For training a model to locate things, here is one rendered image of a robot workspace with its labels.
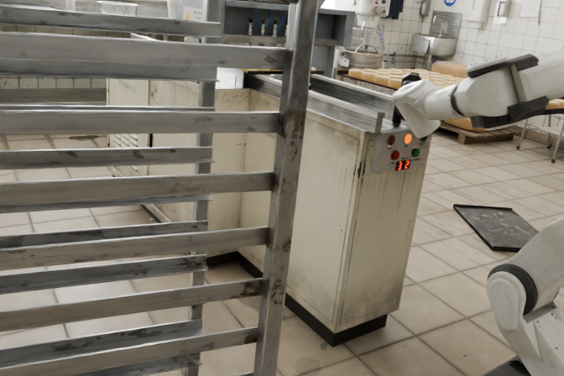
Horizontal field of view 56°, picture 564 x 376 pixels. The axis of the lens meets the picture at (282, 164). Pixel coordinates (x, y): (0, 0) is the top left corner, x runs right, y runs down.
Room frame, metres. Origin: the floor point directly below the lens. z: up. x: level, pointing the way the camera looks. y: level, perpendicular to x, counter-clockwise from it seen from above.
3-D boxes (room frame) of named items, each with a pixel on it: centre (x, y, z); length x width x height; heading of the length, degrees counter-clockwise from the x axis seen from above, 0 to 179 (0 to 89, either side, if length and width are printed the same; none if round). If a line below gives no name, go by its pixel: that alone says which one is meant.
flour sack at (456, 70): (5.61, -1.83, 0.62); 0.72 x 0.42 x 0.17; 39
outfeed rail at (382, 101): (2.59, 0.08, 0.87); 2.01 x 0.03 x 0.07; 37
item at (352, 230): (2.00, -0.18, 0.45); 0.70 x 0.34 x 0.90; 37
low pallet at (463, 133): (5.64, -1.78, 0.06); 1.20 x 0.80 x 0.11; 35
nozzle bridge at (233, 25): (2.41, 0.13, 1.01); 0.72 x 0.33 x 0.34; 127
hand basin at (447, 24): (6.55, -1.71, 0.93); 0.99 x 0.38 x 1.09; 33
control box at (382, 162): (1.71, -0.39, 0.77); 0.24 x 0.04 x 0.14; 127
